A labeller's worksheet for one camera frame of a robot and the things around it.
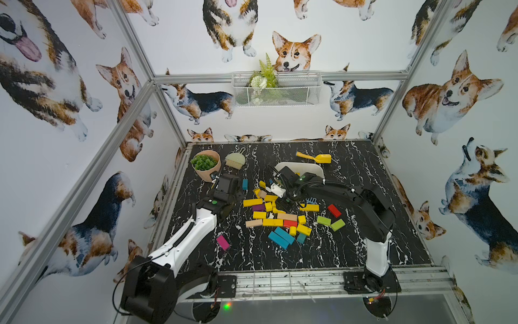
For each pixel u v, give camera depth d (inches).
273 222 35.2
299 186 25.7
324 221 35.0
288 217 35.6
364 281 26.2
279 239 33.1
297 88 36.4
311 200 37.4
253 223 35.2
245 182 40.1
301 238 32.7
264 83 32.2
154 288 15.4
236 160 44.7
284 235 33.6
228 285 28.9
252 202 37.6
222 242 33.1
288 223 34.6
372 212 19.5
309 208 36.7
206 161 38.1
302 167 44.3
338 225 34.4
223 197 24.7
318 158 44.7
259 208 36.9
